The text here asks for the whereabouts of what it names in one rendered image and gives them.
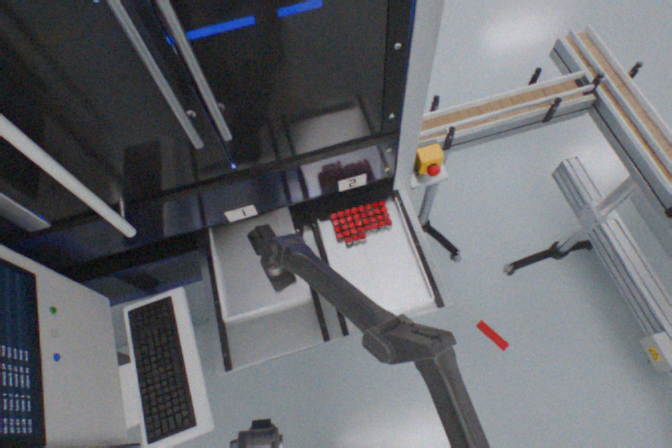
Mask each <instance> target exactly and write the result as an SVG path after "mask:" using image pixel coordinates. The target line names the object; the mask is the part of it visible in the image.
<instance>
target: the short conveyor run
mask: <svg viewBox="0 0 672 448"><path fill-rule="evenodd" d="M542 71H543V69H542V68H536V69H535V71H534V72H535V74H532V77H531V79H530V81H529V83H528V85H527V86H524V87H520V88H517V89H513V90H508V91H505V92H501V93H497V94H494V95H492V96H490V97H486V98H483V99H479V100H474V101H471V102H467V103H463V104H460V105H456V106H452V107H449V108H445V109H441V110H439V109H438V104H440V96H438V95H435V96H433V101H432V102H431V107H430V112H429V113H425V114H423V119H422V125H421V131H420V137H419V142H418V143H422V142H425V141H429V140H432V139H436V140H437V142H438V145H439V147H440V149H441V151H442V153H443V155H444V154H449V153H452V152H456V151H460V150H463V149H467V148H470V147H474V146H478V145H481V144H486V143H489V141H493V140H497V139H500V138H504V137H507V136H511V135H515V134H519V133H523V132H526V131H530V130H534V129H537V128H541V127H544V126H548V125H553V124H556V123H560V122H563V121H567V120H571V119H574V118H579V117H582V116H585V115H586V114H587V111H588V110H589V109H590V107H591V106H592V104H593V103H594V101H595V99H596V98H595V97H594V95H593V94H591V93H590V90H593V88H594V85H593V84H592V85H589V86H586V85H585V84H584V83H583V81H582V80H581V77H582V76H583V75H584V72H585V71H584V70H581V71H578V73H574V74H569V75H566V76H562V77H558V78H555V79H551V80H547V81H544V82H539V80H538V77H539V75H540V73H542Z"/></svg>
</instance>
